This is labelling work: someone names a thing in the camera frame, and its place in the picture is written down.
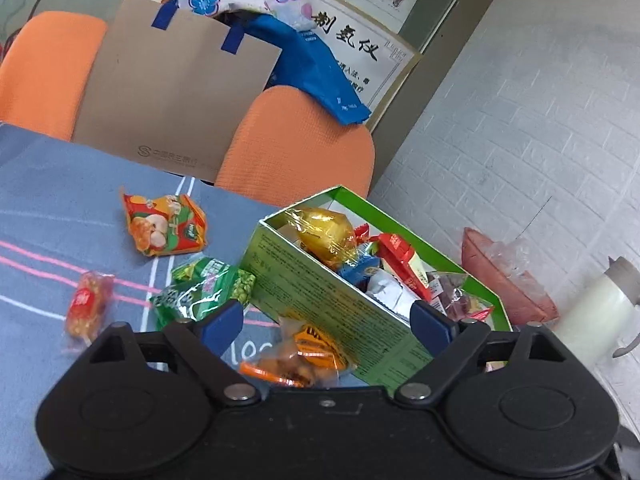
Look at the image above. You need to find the pink bowl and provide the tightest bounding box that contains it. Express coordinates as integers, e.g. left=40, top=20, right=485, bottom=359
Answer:
left=461, top=227, right=560, bottom=325

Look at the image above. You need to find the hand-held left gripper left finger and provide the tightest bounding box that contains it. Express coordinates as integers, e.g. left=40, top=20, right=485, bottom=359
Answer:
left=75, top=299, right=261, bottom=407

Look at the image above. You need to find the blue-grey printed tablecloth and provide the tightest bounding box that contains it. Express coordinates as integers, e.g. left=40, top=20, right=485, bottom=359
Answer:
left=0, top=122, right=361, bottom=461

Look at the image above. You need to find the brown paper bag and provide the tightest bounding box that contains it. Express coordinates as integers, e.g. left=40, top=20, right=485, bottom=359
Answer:
left=71, top=0, right=283, bottom=186

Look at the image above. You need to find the white kettle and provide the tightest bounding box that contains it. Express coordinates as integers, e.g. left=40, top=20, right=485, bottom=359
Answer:
left=550, top=255, right=640, bottom=366

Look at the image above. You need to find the clear plastic bag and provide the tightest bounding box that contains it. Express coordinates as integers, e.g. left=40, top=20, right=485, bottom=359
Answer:
left=487, top=237, right=543, bottom=301

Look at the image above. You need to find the blue snack packet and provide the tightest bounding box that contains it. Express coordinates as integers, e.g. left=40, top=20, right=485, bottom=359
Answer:
left=340, top=252, right=383, bottom=286

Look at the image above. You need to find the orange chair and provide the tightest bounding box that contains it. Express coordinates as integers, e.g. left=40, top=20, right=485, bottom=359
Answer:
left=0, top=10, right=108, bottom=142
left=215, top=85, right=376, bottom=208

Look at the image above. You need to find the orange green snack packet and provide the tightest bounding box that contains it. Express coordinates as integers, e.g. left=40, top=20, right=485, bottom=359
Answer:
left=120, top=187, right=208, bottom=258

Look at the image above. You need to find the golden wrapped snack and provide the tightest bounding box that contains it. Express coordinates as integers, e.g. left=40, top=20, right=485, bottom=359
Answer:
left=285, top=207, right=361, bottom=267

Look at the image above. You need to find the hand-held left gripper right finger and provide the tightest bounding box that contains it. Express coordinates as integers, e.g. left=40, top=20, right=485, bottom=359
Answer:
left=395, top=299, right=571, bottom=403

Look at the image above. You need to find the small red sausage packet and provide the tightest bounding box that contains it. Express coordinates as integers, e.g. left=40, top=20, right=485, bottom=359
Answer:
left=64, top=270, right=116, bottom=348

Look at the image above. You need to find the framed calligraphy poster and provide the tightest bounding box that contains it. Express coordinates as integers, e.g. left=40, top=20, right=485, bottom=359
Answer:
left=300, top=0, right=421, bottom=126

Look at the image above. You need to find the red white snack packet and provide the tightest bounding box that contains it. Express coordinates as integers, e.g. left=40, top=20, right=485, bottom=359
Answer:
left=377, top=232, right=431, bottom=301

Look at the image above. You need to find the green cardboard box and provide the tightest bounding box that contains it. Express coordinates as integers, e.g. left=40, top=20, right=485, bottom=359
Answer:
left=240, top=185, right=513, bottom=393

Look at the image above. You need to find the blue plastic bag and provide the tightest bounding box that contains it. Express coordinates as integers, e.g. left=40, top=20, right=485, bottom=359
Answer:
left=240, top=12, right=373, bottom=126

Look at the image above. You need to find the orange nut packet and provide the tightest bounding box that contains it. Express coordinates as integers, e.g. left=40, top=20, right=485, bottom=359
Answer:
left=239, top=317, right=351, bottom=388

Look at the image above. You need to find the green pea packet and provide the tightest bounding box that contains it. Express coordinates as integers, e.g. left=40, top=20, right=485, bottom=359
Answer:
left=150, top=257, right=257, bottom=331

